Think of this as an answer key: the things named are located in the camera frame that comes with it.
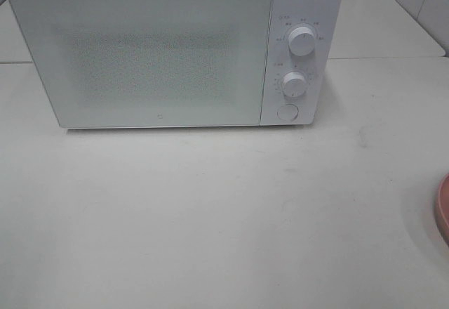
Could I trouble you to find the round white door release button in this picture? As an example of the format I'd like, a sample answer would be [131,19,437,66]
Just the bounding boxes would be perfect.
[277,104,299,122]

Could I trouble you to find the white microwave knob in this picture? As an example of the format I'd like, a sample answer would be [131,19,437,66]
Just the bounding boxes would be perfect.
[287,24,317,57]
[281,72,308,98]

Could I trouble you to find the white microwave door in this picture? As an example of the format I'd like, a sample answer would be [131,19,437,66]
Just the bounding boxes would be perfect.
[10,0,272,129]

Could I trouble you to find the white microwave oven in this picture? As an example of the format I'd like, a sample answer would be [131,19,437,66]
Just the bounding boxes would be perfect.
[6,0,343,133]

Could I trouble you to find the pink round plate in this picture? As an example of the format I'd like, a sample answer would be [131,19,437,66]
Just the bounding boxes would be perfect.
[434,175,449,244]

